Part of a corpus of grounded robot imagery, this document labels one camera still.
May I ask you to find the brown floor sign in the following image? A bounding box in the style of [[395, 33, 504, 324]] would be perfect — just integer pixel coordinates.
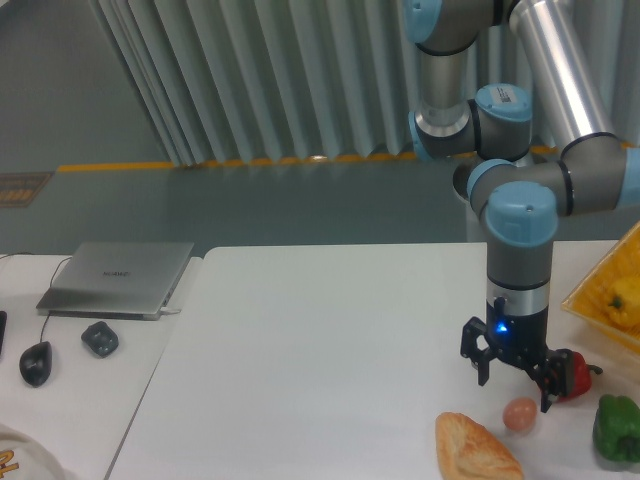
[[0, 172, 54, 208]]

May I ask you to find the folding white partition screen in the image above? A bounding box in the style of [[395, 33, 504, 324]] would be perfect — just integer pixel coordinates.
[[89, 0, 640, 167]]

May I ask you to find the triangular golden bread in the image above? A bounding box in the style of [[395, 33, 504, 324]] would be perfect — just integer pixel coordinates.
[[435, 412, 524, 479]]

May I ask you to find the black device at edge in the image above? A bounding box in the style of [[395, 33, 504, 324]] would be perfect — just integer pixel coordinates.
[[0, 310, 8, 357]]

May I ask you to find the silver closed laptop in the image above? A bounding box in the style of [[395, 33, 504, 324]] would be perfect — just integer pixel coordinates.
[[36, 242, 193, 321]]

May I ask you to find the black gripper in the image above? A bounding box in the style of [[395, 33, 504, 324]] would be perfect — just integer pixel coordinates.
[[460, 297, 574, 413]]

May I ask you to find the white cloth with print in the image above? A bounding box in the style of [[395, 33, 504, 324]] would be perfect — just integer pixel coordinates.
[[0, 424, 66, 480]]

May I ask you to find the black computer mouse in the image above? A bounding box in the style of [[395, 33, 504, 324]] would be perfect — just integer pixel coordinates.
[[19, 341, 53, 388]]

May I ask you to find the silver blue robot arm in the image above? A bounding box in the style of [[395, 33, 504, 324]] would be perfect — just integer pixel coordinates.
[[403, 1, 639, 410]]

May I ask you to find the brown egg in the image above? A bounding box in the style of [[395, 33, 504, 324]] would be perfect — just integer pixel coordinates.
[[502, 397, 537, 433]]

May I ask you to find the green bell pepper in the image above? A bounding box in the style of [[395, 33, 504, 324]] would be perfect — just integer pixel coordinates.
[[592, 394, 639, 463]]

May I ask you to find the yellow wicker basket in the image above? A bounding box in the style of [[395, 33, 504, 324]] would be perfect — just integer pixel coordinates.
[[561, 223, 639, 353]]

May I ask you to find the yellow bell pepper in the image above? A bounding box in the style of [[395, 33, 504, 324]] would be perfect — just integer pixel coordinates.
[[606, 276, 639, 328]]

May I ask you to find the black power adapter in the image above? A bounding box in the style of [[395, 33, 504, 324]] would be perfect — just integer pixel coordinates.
[[81, 321, 119, 358]]

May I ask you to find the black mouse cable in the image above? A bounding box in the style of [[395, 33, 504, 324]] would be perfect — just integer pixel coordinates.
[[0, 252, 74, 346]]

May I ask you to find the red bell pepper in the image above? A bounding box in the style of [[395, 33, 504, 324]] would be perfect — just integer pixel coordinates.
[[558, 352, 604, 402]]

